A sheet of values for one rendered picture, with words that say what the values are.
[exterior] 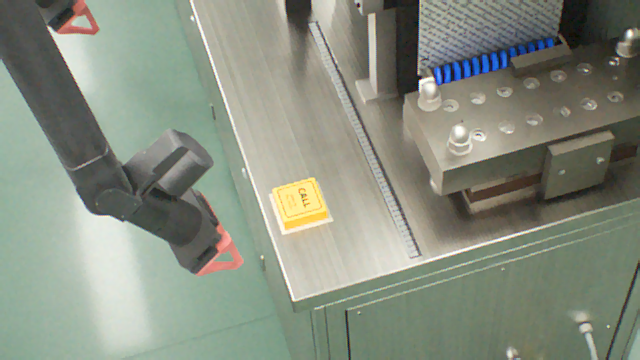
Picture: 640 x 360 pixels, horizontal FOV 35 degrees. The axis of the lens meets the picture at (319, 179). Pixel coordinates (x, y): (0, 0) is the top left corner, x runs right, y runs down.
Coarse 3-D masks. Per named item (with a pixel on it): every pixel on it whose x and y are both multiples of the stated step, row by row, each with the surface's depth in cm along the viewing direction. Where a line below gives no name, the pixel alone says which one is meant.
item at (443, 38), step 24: (432, 0) 150; (456, 0) 151; (480, 0) 153; (504, 0) 154; (528, 0) 156; (552, 0) 158; (432, 24) 154; (456, 24) 155; (480, 24) 157; (504, 24) 158; (528, 24) 160; (552, 24) 162; (432, 48) 158; (456, 48) 159; (480, 48) 161; (504, 48) 163; (432, 72) 162
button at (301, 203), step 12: (312, 180) 162; (276, 192) 161; (288, 192) 161; (300, 192) 161; (312, 192) 161; (276, 204) 162; (288, 204) 160; (300, 204) 160; (312, 204) 159; (324, 204) 159; (288, 216) 158; (300, 216) 158; (312, 216) 159; (324, 216) 160; (288, 228) 159
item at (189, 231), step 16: (192, 192) 134; (176, 208) 127; (192, 208) 131; (176, 224) 128; (192, 224) 130; (208, 224) 130; (176, 240) 130; (192, 240) 131; (208, 240) 129; (176, 256) 131; (192, 256) 130
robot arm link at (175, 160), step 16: (160, 144) 123; (176, 144) 121; (192, 144) 125; (128, 160) 124; (144, 160) 123; (160, 160) 121; (176, 160) 122; (192, 160) 122; (208, 160) 125; (128, 176) 123; (144, 176) 122; (160, 176) 123; (176, 176) 123; (192, 176) 124; (112, 192) 118; (128, 192) 120; (176, 192) 124; (112, 208) 119; (128, 208) 121
